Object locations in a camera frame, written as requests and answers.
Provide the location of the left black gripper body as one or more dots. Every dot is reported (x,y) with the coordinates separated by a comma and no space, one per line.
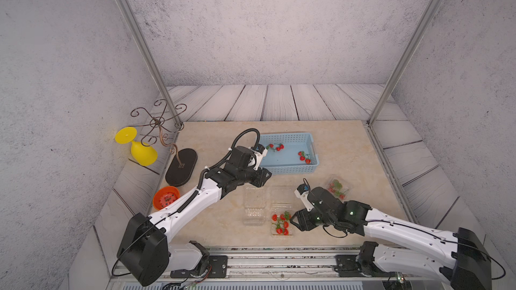
(247,175)

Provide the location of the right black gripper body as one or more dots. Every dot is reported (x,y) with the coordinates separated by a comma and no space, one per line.
(313,219)

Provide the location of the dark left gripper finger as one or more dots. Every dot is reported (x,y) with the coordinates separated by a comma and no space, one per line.
(265,174)
(259,181)

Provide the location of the clear clamshell container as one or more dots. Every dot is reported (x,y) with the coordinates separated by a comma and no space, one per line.
(254,206)
(281,210)
(344,182)

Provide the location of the light blue perforated basket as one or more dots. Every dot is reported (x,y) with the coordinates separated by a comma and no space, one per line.
(287,161)

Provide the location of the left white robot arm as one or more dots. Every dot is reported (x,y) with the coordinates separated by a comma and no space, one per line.
(146,249)

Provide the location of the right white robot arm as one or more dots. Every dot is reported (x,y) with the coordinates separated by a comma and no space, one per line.
(458,259)

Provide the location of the strawberry cluster left in basket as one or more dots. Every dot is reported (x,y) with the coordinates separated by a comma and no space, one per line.
(275,147)

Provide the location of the strawberry cluster in basket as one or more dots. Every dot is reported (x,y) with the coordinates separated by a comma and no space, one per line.
(305,157)
(275,147)

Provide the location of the strawberry cluster right in basket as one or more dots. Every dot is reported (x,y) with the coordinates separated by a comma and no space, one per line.
(305,157)

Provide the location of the orange plastic bowl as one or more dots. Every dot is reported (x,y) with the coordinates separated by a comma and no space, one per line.
(165,197)

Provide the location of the yellow plastic goblet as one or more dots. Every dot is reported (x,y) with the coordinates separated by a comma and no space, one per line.
(144,154)

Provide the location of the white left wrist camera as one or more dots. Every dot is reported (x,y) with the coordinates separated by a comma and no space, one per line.
(258,155)

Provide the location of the dark wire jewellery stand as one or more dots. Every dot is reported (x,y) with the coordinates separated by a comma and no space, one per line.
(183,161)

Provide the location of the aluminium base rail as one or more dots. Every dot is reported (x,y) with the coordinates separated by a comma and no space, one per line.
(294,267)

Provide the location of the aluminium frame post left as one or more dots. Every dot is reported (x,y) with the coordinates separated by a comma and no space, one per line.
(143,48)

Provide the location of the aluminium frame post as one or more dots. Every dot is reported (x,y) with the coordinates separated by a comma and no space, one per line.
(430,11)
(143,48)

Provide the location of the aluminium frame post right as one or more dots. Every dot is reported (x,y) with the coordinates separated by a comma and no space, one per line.
(430,11)

